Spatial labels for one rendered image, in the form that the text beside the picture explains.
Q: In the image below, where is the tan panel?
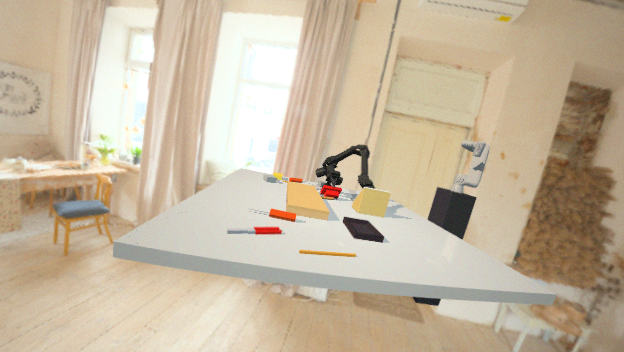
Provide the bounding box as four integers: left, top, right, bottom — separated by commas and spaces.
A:
286, 181, 329, 221

